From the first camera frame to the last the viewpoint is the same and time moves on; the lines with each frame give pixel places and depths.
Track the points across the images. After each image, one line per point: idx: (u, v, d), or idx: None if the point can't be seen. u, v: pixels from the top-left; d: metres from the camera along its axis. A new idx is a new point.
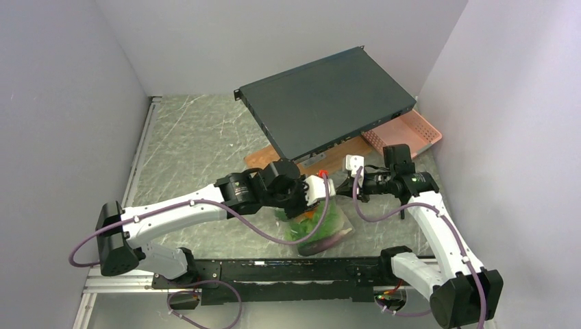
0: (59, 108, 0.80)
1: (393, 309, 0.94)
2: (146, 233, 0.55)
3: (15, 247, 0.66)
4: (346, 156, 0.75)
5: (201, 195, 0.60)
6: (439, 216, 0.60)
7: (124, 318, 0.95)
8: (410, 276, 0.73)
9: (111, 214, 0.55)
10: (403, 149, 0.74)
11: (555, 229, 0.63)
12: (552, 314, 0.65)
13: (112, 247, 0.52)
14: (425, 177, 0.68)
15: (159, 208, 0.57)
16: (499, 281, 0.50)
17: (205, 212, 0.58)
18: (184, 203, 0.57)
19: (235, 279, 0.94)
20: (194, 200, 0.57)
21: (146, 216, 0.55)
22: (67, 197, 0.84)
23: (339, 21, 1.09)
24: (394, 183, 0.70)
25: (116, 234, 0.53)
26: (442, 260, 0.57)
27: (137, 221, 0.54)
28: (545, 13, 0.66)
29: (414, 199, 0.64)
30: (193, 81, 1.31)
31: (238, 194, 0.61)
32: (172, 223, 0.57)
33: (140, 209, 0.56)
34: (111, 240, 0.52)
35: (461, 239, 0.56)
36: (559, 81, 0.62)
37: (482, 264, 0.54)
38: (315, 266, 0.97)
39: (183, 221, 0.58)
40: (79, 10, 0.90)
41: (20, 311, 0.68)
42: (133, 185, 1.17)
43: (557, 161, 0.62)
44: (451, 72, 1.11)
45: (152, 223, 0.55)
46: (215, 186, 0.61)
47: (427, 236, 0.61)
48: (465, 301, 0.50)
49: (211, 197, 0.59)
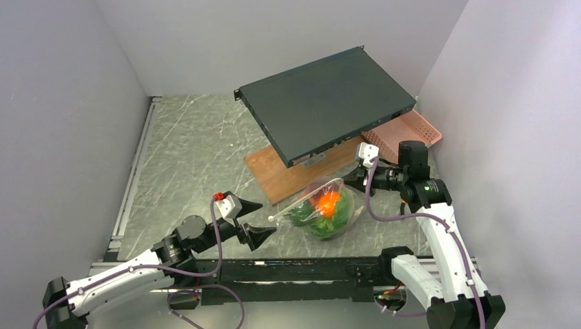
0: (59, 108, 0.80)
1: (393, 308, 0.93)
2: (91, 301, 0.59)
3: (16, 249, 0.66)
4: (361, 144, 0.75)
5: (140, 260, 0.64)
6: (449, 232, 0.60)
7: (125, 319, 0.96)
8: (409, 281, 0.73)
9: (57, 290, 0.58)
10: (421, 150, 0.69)
11: (555, 232, 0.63)
12: (552, 315, 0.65)
13: (59, 319, 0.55)
14: (438, 187, 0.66)
15: (102, 277, 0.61)
16: (502, 309, 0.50)
17: (144, 275, 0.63)
18: (123, 271, 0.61)
19: (234, 279, 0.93)
20: (133, 266, 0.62)
21: (90, 287, 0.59)
22: (68, 198, 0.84)
23: (340, 21, 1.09)
24: (405, 188, 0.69)
25: (62, 308, 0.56)
26: (444, 277, 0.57)
27: (81, 293, 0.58)
28: (545, 13, 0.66)
29: (424, 210, 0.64)
30: (193, 81, 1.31)
31: (172, 256, 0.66)
32: (115, 288, 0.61)
33: (85, 280, 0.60)
34: (58, 314, 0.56)
35: (468, 260, 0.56)
36: (559, 82, 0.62)
37: (486, 288, 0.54)
38: (315, 266, 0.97)
39: (125, 286, 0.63)
40: (78, 9, 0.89)
41: (21, 312, 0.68)
42: (133, 185, 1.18)
43: (558, 163, 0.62)
44: (451, 72, 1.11)
45: (96, 292, 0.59)
46: (151, 251, 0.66)
47: (433, 250, 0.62)
48: (464, 324, 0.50)
49: (149, 261, 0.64)
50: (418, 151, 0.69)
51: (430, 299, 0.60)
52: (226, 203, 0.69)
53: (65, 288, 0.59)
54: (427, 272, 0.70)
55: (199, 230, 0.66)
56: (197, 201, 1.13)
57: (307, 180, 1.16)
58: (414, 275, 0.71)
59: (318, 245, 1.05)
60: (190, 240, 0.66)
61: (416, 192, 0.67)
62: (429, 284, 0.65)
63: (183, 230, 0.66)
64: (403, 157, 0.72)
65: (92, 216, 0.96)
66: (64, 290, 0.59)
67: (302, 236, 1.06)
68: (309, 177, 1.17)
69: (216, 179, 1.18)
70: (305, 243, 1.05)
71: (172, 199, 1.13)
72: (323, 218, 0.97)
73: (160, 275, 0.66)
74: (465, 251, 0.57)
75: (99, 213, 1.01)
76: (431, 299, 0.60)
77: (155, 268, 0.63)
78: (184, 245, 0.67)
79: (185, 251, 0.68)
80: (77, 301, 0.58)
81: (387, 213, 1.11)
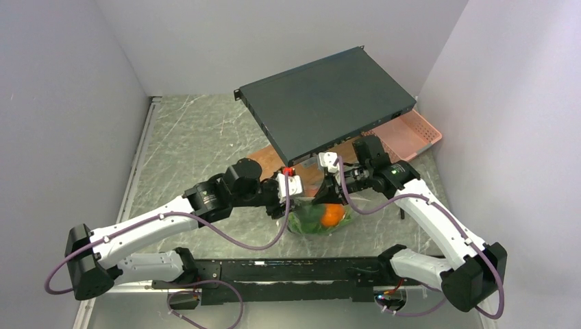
0: (59, 110, 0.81)
1: (392, 308, 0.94)
2: (117, 253, 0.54)
3: (16, 248, 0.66)
4: (319, 153, 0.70)
5: (172, 205, 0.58)
6: (430, 203, 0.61)
7: (123, 319, 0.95)
8: (411, 271, 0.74)
9: (80, 237, 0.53)
10: (373, 142, 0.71)
11: (553, 229, 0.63)
12: (555, 315, 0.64)
13: (83, 269, 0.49)
14: (404, 166, 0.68)
15: (129, 225, 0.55)
16: (503, 255, 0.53)
17: (176, 224, 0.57)
18: (153, 217, 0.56)
19: (235, 279, 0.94)
20: (164, 213, 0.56)
21: (116, 235, 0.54)
22: (66, 198, 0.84)
23: (339, 22, 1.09)
24: (375, 179, 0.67)
25: (86, 257, 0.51)
26: (444, 246, 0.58)
27: (107, 240, 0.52)
28: (543, 15, 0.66)
29: (401, 192, 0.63)
30: (193, 81, 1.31)
31: (207, 202, 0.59)
32: (142, 239, 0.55)
33: (110, 228, 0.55)
34: (82, 263, 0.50)
35: (458, 221, 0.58)
36: (558, 82, 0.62)
37: (483, 240, 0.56)
38: (315, 266, 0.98)
39: (153, 237, 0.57)
40: (79, 10, 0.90)
41: (21, 311, 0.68)
42: (133, 184, 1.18)
43: (558, 161, 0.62)
44: (451, 72, 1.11)
45: (122, 240, 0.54)
46: (183, 197, 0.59)
47: (423, 225, 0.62)
48: (481, 284, 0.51)
49: (181, 208, 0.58)
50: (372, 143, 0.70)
51: (440, 274, 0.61)
52: (294, 183, 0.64)
53: (87, 236, 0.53)
54: (424, 256, 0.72)
55: (255, 173, 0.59)
56: None
57: (307, 181, 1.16)
58: (415, 262, 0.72)
59: (317, 245, 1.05)
60: (240, 182, 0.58)
61: (388, 179, 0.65)
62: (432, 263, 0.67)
63: (235, 170, 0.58)
64: (362, 153, 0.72)
65: (92, 215, 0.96)
66: (88, 238, 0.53)
67: (303, 235, 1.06)
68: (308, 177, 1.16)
69: None
70: (305, 243, 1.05)
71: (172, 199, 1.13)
72: (318, 221, 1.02)
73: (193, 226, 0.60)
74: (451, 214, 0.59)
75: (99, 212, 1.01)
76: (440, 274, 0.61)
77: (188, 216, 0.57)
78: (231, 188, 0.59)
79: (221, 199, 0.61)
80: (102, 251, 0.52)
81: (387, 213, 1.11)
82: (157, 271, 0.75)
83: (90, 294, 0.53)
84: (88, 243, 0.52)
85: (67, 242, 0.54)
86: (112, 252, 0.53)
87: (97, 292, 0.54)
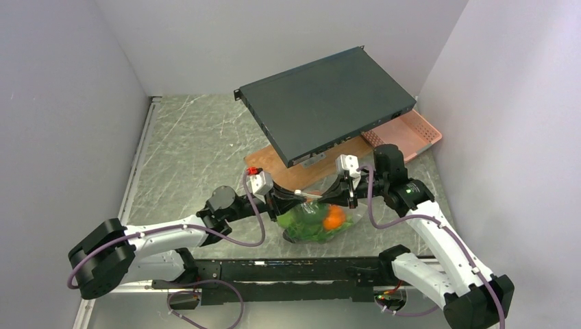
0: (59, 110, 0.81)
1: (393, 309, 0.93)
2: (146, 248, 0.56)
3: (15, 247, 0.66)
4: (340, 156, 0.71)
5: (190, 220, 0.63)
6: (441, 227, 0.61)
7: (124, 318, 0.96)
8: (412, 278, 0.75)
9: (116, 228, 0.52)
10: (397, 156, 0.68)
11: (553, 229, 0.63)
12: (553, 316, 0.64)
13: (118, 258, 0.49)
14: (419, 187, 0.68)
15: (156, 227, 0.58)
16: (512, 288, 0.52)
17: (193, 235, 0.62)
18: (177, 226, 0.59)
19: (235, 279, 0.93)
20: (187, 224, 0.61)
21: (151, 232, 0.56)
22: (67, 197, 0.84)
23: (340, 21, 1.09)
24: (388, 195, 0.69)
25: (118, 248, 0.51)
26: (451, 272, 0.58)
27: (143, 236, 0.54)
28: (544, 15, 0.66)
29: (412, 212, 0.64)
30: (192, 81, 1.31)
31: (209, 224, 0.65)
32: (164, 242, 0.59)
33: (140, 227, 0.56)
34: (116, 253, 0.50)
35: (468, 249, 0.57)
36: (560, 82, 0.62)
37: (492, 271, 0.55)
38: (315, 266, 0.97)
39: (170, 242, 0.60)
40: (79, 10, 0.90)
41: (20, 311, 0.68)
42: (133, 184, 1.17)
43: (558, 162, 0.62)
44: (451, 72, 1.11)
45: (153, 239, 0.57)
46: (197, 215, 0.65)
47: (431, 248, 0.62)
48: (484, 314, 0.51)
49: (198, 223, 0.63)
50: (394, 158, 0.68)
51: (442, 293, 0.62)
52: (257, 179, 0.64)
53: (121, 229, 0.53)
54: (429, 268, 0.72)
55: (231, 199, 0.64)
56: (198, 201, 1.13)
57: (307, 180, 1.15)
58: (418, 273, 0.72)
59: (318, 245, 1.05)
60: (223, 210, 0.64)
61: (401, 198, 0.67)
62: (438, 278, 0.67)
63: (214, 201, 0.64)
64: (381, 164, 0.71)
65: (92, 215, 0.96)
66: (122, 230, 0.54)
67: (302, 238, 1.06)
68: (309, 177, 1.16)
69: (216, 179, 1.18)
70: (305, 243, 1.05)
71: (172, 199, 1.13)
72: (318, 226, 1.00)
73: (201, 240, 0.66)
74: (462, 242, 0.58)
75: (99, 212, 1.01)
76: (443, 295, 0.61)
77: (203, 230, 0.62)
78: (217, 216, 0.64)
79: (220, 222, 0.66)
80: (137, 244, 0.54)
81: (387, 213, 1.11)
82: (160, 270, 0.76)
83: (94, 293, 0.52)
84: (122, 235, 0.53)
85: (93, 230, 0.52)
86: (145, 247, 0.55)
87: (98, 292, 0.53)
